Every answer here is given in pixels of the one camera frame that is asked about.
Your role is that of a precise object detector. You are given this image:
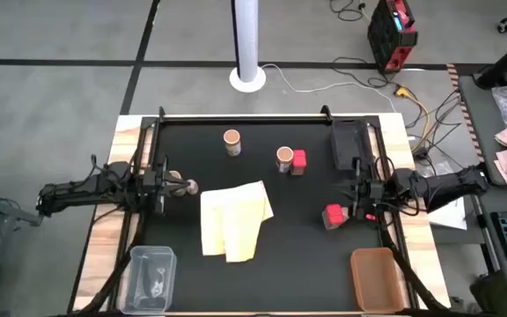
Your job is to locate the clear plastic bin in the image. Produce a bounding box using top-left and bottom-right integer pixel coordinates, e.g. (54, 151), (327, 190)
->
(120, 245), (178, 315)

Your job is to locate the black monitor pole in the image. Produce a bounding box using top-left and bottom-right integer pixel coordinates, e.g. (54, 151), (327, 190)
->
(474, 28), (507, 89)

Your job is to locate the dark grey translucent bin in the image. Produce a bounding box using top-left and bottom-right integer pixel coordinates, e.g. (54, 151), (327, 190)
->
(330, 118), (374, 172)

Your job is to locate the black metal table frame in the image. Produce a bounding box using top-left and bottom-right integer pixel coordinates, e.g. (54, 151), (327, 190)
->
(70, 105), (452, 317)

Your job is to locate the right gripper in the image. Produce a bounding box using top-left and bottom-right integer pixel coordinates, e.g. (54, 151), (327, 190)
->
(333, 158), (385, 221)

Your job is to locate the red and black crate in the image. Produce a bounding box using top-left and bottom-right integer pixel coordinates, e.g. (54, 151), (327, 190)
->
(366, 0), (419, 74)

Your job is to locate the orange plastic bin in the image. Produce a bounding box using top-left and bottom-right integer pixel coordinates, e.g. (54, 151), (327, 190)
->
(349, 247), (407, 314)

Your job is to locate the white paper sheet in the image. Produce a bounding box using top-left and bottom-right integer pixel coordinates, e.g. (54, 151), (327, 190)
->
(427, 195), (468, 231)

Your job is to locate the yellow folded cloth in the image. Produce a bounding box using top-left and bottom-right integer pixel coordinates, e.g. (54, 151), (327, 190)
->
(199, 180), (275, 264)

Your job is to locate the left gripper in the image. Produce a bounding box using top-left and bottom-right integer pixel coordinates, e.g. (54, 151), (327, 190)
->
(141, 156), (188, 217)

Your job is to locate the pole with round white base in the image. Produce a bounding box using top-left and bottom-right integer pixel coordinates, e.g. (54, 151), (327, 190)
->
(229, 0), (268, 93)

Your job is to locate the striped hazard tape strip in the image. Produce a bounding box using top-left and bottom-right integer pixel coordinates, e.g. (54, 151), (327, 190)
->
(445, 63), (486, 164)

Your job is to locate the black cable with plug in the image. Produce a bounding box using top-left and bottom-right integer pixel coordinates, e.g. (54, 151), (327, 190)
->
(328, 0), (371, 22)

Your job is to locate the grey side desk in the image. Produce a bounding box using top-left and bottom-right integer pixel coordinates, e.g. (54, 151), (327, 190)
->
(458, 74), (507, 187)
(473, 184), (507, 294)

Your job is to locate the black floor cable tangle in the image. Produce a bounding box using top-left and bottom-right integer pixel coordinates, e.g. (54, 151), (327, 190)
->
(332, 55), (462, 160)

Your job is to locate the red smoked paprika tin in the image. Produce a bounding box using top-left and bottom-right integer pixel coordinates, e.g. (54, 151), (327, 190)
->
(290, 149), (308, 176)
(321, 203), (350, 231)

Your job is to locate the black table mat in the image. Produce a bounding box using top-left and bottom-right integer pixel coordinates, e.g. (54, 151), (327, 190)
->
(141, 121), (385, 313)

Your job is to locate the yellow floor cable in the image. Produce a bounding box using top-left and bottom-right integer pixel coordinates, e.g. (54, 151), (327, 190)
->
(393, 85), (430, 151)

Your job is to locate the white floor cable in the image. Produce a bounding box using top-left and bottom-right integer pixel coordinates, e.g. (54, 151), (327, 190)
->
(260, 63), (398, 114)

